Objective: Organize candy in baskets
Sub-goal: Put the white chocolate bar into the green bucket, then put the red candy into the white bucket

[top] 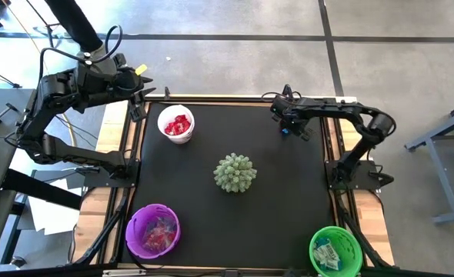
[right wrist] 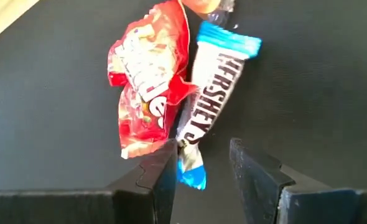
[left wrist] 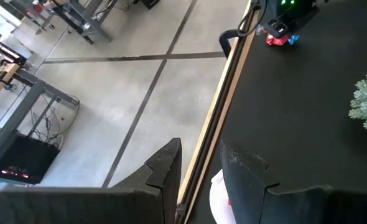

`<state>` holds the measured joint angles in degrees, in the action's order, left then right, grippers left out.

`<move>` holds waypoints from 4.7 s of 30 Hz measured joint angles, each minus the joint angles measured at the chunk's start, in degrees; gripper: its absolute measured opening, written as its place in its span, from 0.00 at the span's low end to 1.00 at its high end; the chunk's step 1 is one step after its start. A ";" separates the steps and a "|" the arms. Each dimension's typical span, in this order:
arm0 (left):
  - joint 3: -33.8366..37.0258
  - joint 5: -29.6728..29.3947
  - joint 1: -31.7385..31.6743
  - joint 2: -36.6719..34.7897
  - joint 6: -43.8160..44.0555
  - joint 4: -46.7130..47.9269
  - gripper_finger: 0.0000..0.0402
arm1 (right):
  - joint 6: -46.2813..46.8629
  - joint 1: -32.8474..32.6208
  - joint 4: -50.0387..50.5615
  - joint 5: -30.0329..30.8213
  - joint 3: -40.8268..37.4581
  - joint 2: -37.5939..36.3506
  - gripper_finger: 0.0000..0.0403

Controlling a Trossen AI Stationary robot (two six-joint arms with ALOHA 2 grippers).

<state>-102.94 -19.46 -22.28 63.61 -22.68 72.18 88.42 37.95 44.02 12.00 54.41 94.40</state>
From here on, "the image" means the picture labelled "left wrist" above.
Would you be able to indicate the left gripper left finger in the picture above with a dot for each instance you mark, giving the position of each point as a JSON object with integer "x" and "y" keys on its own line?
{"x": 77, "y": 207}

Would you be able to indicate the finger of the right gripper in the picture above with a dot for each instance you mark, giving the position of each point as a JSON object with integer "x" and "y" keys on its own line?
{"x": 276, "y": 28}

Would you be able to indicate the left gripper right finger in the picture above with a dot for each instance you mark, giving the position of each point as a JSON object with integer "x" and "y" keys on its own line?
{"x": 295, "y": 207}

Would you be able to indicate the small red wrapped candy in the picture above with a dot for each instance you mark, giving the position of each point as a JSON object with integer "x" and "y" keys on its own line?
{"x": 276, "y": 41}

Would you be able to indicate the small blue wrapped candy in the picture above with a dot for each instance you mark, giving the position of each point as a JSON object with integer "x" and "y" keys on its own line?
{"x": 293, "y": 39}

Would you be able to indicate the black table clamp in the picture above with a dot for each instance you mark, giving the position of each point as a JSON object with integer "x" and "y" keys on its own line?
{"x": 222, "y": 40}

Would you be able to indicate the black computer case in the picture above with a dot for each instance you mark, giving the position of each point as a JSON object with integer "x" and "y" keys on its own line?
{"x": 28, "y": 158}

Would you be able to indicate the white jack-o-lantern bucket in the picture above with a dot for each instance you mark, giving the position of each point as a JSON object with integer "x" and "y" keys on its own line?
{"x": 219, "y": 199}

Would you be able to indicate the wooden plank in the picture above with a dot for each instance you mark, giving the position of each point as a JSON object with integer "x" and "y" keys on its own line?
{"x": 0, "y": 85}

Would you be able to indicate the grey metal table frame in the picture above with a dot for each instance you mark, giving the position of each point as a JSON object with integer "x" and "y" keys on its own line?
{"x": 93, "y": 29}
{"x": 31, "y": 96}

